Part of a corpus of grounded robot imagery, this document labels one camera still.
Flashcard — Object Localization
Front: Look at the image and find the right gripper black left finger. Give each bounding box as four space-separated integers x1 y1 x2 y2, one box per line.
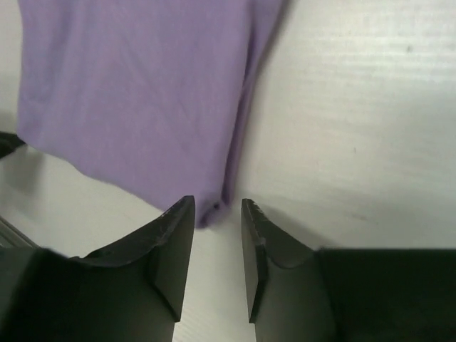
1 196 195 341

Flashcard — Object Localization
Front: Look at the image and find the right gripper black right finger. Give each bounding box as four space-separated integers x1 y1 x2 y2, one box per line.
241 199 455 341

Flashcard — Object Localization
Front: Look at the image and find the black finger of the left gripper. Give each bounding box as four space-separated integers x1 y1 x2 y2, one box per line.
0 131 26 159

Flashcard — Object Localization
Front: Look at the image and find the lavender t-shirt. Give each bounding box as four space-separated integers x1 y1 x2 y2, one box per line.
17 1 284 227

